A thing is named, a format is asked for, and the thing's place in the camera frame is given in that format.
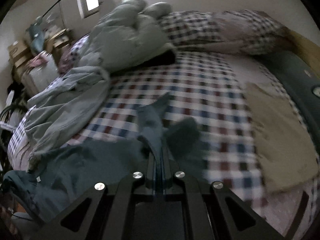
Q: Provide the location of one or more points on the checkered folded quilt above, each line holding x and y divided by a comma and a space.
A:
225, 30

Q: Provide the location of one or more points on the pale grey-green knit garment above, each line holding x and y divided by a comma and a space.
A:
62, 125

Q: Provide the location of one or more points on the floral checkered pillow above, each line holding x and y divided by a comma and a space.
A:
75, 52

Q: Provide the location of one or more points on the wooden chair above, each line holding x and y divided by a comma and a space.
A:
58, 42

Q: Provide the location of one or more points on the beige folded cloth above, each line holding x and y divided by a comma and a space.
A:
280, 135

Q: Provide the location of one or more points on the dark teal cartoon long pillow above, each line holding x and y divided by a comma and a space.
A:
287, 75

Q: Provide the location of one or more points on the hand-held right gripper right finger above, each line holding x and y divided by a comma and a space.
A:
167, 180

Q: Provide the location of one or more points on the pink cloth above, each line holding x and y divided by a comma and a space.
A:
37, 58

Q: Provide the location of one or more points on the cardboard box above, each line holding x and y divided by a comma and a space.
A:
21, 66
17, 48

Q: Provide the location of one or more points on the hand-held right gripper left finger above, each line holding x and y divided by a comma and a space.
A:
152, 180

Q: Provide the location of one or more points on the dark teal sweatshirt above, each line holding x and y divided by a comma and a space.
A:
82, 170

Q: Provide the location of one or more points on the pale grey duvet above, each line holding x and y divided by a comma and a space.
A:
125, 35

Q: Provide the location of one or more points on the black clothes rack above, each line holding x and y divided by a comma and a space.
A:
53, 5

